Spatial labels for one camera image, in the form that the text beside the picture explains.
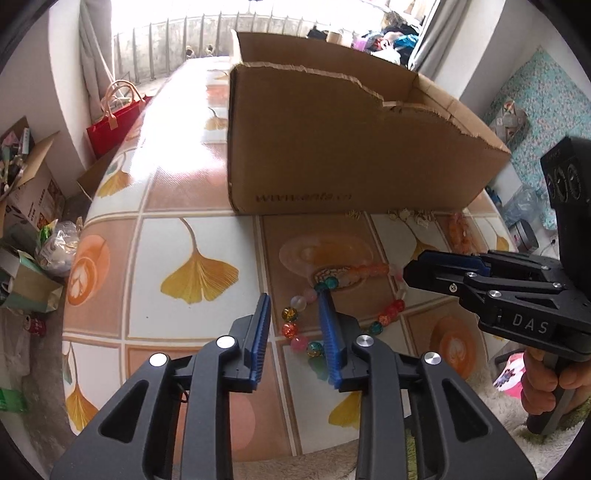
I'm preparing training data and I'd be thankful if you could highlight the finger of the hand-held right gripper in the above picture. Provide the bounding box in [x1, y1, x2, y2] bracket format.
[406, 272, 568, 315]
[403, 250, 570, 283]

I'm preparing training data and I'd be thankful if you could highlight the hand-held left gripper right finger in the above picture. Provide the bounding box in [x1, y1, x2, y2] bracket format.
[318, 288, 539, 480]

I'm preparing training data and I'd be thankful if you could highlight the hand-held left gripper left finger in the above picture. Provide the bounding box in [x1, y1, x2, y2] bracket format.
[51, 293, 271, 480]

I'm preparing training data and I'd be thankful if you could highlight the multicolour glass bead bracelet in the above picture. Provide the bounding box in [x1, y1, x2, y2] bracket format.
[281, 263, 409, 358]

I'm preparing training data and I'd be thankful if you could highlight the gold chain bracelet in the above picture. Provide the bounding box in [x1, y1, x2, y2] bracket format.
[390, 209, 437, 228]

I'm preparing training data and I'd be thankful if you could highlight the torn brown cardboard box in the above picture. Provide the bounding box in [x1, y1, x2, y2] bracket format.
[225, 28, 512, 217]

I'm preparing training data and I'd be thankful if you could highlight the person's right hand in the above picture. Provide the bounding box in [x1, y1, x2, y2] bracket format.
[523, 348, 591, 416]

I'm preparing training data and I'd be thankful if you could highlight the small grey tin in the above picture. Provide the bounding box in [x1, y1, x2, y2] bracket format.
[510, 220, 539, 252]

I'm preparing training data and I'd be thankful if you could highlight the pink printed packet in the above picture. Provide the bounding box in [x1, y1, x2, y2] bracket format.
[493, 354, 526, 398]

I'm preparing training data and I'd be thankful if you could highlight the grey patterned pouch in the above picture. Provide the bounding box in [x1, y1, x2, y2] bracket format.
[489, 97, 530, 149]

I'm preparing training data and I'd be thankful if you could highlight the teal floral blanket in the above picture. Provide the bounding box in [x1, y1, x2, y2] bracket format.
[482, 46, 591, 229]

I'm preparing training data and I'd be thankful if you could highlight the shaggy white green rug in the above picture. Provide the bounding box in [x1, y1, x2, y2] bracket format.
[455, 390, 591, 467]

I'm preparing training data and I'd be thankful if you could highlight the ginkgo print tablecloth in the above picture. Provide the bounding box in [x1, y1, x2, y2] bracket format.
[62, 55, 515, 462]

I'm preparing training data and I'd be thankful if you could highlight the clear plastic bag of packets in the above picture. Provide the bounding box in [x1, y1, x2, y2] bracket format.
[34, 220, 85, 278]

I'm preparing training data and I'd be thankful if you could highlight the grey curtain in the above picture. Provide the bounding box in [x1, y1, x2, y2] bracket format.
[418, 0, 465, 80]
[78, 0, 117, 89]

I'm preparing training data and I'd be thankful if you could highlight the pile of clothes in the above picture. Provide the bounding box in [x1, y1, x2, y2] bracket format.
[305, 11, 422, 70]

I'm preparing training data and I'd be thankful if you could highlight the green paper box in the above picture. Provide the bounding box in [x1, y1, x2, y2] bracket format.
[0, 244, 64, 315]

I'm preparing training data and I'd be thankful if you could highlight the red tote bag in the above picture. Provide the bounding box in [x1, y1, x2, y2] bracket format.
[86, 79, 153, 160]

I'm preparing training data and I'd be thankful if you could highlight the green packet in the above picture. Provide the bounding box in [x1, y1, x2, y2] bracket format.
[0, 388, 27, 415]

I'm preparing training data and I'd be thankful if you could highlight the open cardboard box of clutter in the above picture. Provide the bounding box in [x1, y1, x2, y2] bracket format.
[0, 115, 68, 232]

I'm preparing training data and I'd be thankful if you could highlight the metal window railing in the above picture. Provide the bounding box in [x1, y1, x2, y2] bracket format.
[113, 13, 324, 86]

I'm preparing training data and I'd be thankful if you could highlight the orange pink bead bracelet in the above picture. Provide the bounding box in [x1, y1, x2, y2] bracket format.
[445, 213, 476, 254]

